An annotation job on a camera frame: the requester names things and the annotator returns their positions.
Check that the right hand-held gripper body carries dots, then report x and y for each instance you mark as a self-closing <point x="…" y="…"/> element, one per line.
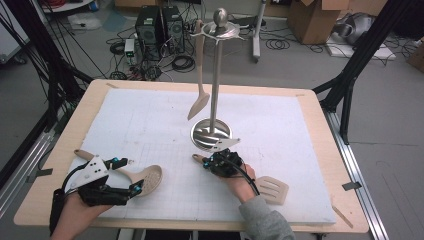
<point x="226" y="165"/>

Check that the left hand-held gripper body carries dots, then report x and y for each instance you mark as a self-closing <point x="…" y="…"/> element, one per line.
<point x="100" y="195"/>

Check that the perforated beige skimmer spoon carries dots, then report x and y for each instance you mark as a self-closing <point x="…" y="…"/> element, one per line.
<point x="150" y="178"/>

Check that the slotted beige spatula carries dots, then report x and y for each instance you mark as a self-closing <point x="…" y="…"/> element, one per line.
<point x="273" y="190"/>

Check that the solid beige spatula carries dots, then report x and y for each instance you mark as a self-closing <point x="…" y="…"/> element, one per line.
<point x="200" y="103"/>

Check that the steel utensil stand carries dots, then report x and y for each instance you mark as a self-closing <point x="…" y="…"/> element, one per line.
<point x="216" y="83"/>

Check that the person's right hand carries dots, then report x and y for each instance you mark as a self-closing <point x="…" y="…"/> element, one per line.
<point x="241" y="186"/>

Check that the person's left hand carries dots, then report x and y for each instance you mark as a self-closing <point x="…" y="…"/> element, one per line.
<point x="75" y="216"/>

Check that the white grid mat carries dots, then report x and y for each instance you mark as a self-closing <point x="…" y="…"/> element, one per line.
<point x="150" y="116"/>

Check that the grey tape piece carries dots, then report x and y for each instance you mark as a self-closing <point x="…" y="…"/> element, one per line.
<point x="351" y="186"/>
<point x="40" y="173"/>

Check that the small silver power box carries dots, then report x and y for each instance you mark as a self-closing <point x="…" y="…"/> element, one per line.
<point x="129" y="48"/>

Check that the black computer tower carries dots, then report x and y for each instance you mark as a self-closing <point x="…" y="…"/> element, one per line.
<point x="148" y="30"/>
<point x="173" y="30"/>

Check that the black flat device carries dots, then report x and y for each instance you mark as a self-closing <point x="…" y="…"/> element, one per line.
<point x="256" y="22"/>

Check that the white plastic bag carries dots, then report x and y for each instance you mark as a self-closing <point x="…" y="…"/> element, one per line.
<point x="85" y="21"/>

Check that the open cardboard box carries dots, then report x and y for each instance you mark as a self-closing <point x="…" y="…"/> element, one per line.
<point x="310" y="23"/>

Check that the white cabinet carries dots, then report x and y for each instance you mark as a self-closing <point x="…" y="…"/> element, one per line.
<point x="10" y="36"/>

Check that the white round table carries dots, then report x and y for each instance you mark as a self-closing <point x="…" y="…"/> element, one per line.
<point x="66" y="5"/>

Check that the white flat board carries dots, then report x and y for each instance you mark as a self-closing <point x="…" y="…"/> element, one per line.
<point x="363" y="51"/>

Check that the grey bag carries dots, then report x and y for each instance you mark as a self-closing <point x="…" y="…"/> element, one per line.
<point x="355" y="28"/>

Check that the brown box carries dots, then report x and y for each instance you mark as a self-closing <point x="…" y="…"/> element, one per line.
<point x="416" y="56"/>

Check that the aluminium rail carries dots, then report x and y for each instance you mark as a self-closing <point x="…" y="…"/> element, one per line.
<point x="20" y="173"/>
<point x="370" y="213"/>

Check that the black metal frame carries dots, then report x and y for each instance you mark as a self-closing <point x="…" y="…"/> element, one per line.
<point x="366" y="43"/>
<point x="33" y="40"/>

